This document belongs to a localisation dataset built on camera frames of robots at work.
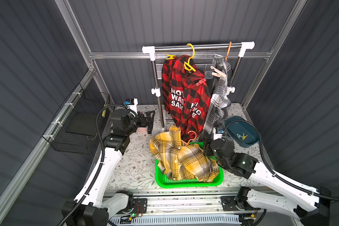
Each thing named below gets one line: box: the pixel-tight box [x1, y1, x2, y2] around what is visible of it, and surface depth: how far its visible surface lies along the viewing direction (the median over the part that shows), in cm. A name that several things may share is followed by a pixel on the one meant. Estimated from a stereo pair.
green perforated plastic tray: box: [155, 142, 224, 188], surface depth 80 cm
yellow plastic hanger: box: [184, 43, 196, 73], surface depth 65 cm
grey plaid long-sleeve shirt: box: [200, 54, 233, 142], surface depth 61 cm
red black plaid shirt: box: [161, 54, 212, 142], surface depth 73 cm
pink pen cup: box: [136, 125, 149, 135], surface depth 104 cm
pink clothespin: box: [210, 65, 227, 78], surface depth 59 cm
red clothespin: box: [195, 78, 207, 87], surface depth 60 cm
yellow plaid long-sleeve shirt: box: [149, 124, 220, 183], surface depth 80 cm
